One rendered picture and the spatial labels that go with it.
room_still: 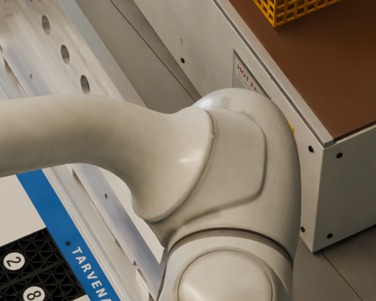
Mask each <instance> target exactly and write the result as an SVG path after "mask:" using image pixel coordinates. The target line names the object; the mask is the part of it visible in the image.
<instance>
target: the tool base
mask: <svg viewBox="0 0 376 301"><path fill-rule="evenodd" d="M2 49H3V48H2V47H1V45H0V99H1V100H9V99H19V98H25V96H24V95H23V93H22V91H21V90H20V89H19V86H18V84H19V81H18V79H17V78H16V76H15V74H14V73H13V71H12V70H11V68H10V66H9V65H8V63H7V61H6V60H5V58H4V56H3V55H2ZM43 170H44V171H45V173H46V175H47V176H48V178H49V180H50V182H51V183H52V185H53V186H54V188H55V190H56V191H57V193H58V195H59V196H60V198H61V200H62V201H63V203H64V205H65V206H66V208H67V210H68V211H69V213H70V215H71V216H72V218H73V219H74V221H75V223H76V224H77V226H78V228H79V230H80V231H81V233H82V234H83V236H84V238H85V239H86V241H87V243H88V244H89V246H90V247H91V249H92V251H93V253H94V254H95V256H96V258H97V259H98V261H99V262H100V264H101V266H102V267H103V269H104V271H105V273H106V274H107V276H108V277H109V279H110V281H111V282H112V284H113V286H114V287H115V289H116V291H117V292H118V294H119V295H120V297H121V299H122V301H154V299H153V297H152V295H151V294H150V293H149V291H148V287H149V283H148V282H147V280H146V278H145V277H144V275H143V273H142V272H141V270H140V268H139V267H138V266H137V265H134V266H133V265H132V263H131V262H130V260H129V258H128V257H127V255H126V254H125V252H124V251H123V249H122V247H121V246H120V244H119V243H115V242H114V240H113V239H112V237H111V236H110V234H109V233H108V231H107V229H106V228H105V226H104V224H103V223H102V221H101V220H100V218H99V216H98V215H97V213H96V212H95V210H94V208H93V207H92V205H91V203H90V201H91V197H90V196H89V194H88V192H87V191H86V189H85V188H84V186H83V184H82V183H81V181H80V179H79V178H78V176H77V175H76V173H75V171H74V170H73V168H72V166H71V164H65V165H58V166H55V167H49V168H43Z"/></svg>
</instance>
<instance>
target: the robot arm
mask: <svg viewBox="0 0 376 301"><path fill-rule="evenodd" d="M76 163H79V164H90V165H95V166H98V167H100V168H103V169H105V170H107V171H109V172H111V173H113V174H114V175H116V176H117V177H119V178H120V179H121V180H122V181H123V182H124V183H125V184H126V185H127V186H128V188H129V190H130V192H131V204H132V209H133V210H134V212H135V214H136V215H137V216H138V217H139V218H141V219H143V220H144V221H145V223H146V224H147V225H148V226H149V228H150V229H151V230H152V232H153V233H154V234H155V235H156V237H157V239H158V241H159V243H160V245H161V246H162V247H163V248H165V249H167V250H168V260H167V269H166V274H165V280H164V286H163V289H162V292H161V295H160V297H159V300H158V301H293V292H292V280H293V267H294V257H295V252H296V249H297V245H298V241H299V235H300V225H301V170H300V160H299V156H298V149H297V144H296V142H295V138H294V135H293V132H292V129H291V127H290V125H289V122H288V121H287V119H286V117H285V115H284V114H283V113H282V111H281V110H280V109H279V107H278V106H277V105H276V104H275V103H274V102H272V101H271V100H270V99H268V98H267V97H266V96H264V95H262V94H260V93H257V92H255V91H252V90H247V89H244V88H224V89H220V90H217V91H214V92H212V93H209V94H207V95H206V96H204V97H203V98H201V99H199V100H198V101H197V102H196V103H194V104H193V105H192V106H190V107H186V108H184V109H182V110H180V111H178V112H177V113H173V114H165V113H160V112H157V111H154V110H151V109H148V108H145V107H142V106H139V105H135V104H133V103H130V102H126V101H123V100H119V99H114V98H111V97H105V96H98V95H92V94H55V95H48V96H36V97H25V98H19V99H9V100H0V178H1V177H7V176H12V175H16V174H21V173H26V172H30V171H35V170H40V169H43V168H49V167H55V166H58V165H65V164H76Z"/></svg>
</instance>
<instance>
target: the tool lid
mask: <svg viewBox="0 0 376 301"><path fill-rule="evenodd" d="M47 19H48V21H49V23H50V29H49V27H48V22H47ZM0 45H1V47H2V48H3V49H2V55H3V56H4V58H5V60H6V61H7V63H8V65H9V66H10V68H11V70H12V71H13V73H14V74H15V76H16V78H17V79H18V81H19V84H18V86H19V89H20V90H21V92H22V93H23V95H24V96H25V97H36V96H48V95H55V94H92V95H98V96H105V97H111V98H114V99H119V100H123V101H126V102H130V103H133V104H135V105H139V106H142V107H144V108H147V106H146V105H145V104H144V102H143V101H142V99H141V98H140V96H139V95H138V93H137V92H136V90H135V89H134V87H133V86H132V84H131V83H130V82H129V80H128V78H127V77H126V76H125V74H124V73H123V71H122V69H121V68H120V67H119V65H118V64H117V62H116V61H115V59H114V58H113V56H112V55H111V53H110V52H109V50H108V49H107V47H106V46H105V44H104V43H103V41H102V40H101V39H100V37H99V36H98V34H97V32H96V31H95V30H94V28H93V27H92V25H91V23H90V22H89V21H88V19H87V18H86V16H85V15H84V13H83V12H82V10H81V9H80V7H79V6H78V4H77V3H76V2H75V0H32V1H31V0H0ZM66 48H67V49H68V52H69V56H70V60H69V58H68V56H67V50H66ZM86 78H87V80H88V82H89V85H90V90H89V89H88V86H87V80H86ZM71 166H72V168H73V170H74V171H75V173H76V175H77V176H78V178H79V179H80V181H81V183H82V184H83V186H84V188H85V189H86V191H87V192H88V194H89V196H90V197H91V201H90V203H91V205H92V207H93V208H94V210H95V212H96V213H97V215H98V216H99V218H100V220H101V221H102V223H103V224H104V226H105V228H106V229H107V231H108V233H109V234H110V236H111V237H112V239H113V240H114V242H115V243H119V244H120V246H121V247H122V249H123V251H124V252H125V254H126V255H127V257H128V258H129V260H130V262H131V263H132V265H133V266H134V265H137V266H138V267H139V268H140V270H141V272H142V273H143V275H144V277H145V278H146V280H147V282H148V283H149V287H148V291H149V293H150V294H151V295H152V297H153V299H154V301H158V300H159V297H160V295H161V292H162V289H163V286H164V280H165V274H166V269H167V260H168V250H167V249H165V248H163V247H162V246H161V245H160V243H159V241H158V239H157V237H156V235H155V234H154V233H153V232H152V230H151V229H150V228H149V226H148V225H147V224H146V223H145V221H144V220H143V219H141V218H139V217H138V216H137V215H136V214H135V212H134V210H133V209H132V204H131V192H130V190H129V188H128V186H127V185H126V184H125V183H124V182H123V181H122V180H121V179H120V178H119V177H117V176H116V175H114V174H113V173H111V172H109V171H107V170H105V169H103V168H100V167H98V166H95V165H90V164H79V163H76V164H71Z"/></svg>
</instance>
